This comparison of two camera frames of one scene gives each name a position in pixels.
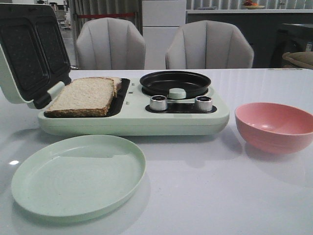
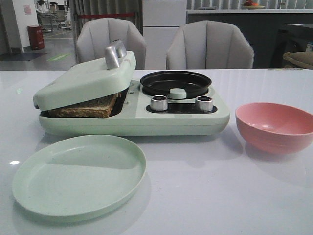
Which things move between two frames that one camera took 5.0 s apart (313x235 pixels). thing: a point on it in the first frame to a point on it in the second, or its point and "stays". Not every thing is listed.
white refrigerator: [161, 20] stays
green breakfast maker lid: [34, 56] to [81, 83]
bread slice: [117, 81] to [99, 107]
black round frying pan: [160, 83] stays
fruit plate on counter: [249, 4] stays
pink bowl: [274, 128] stays
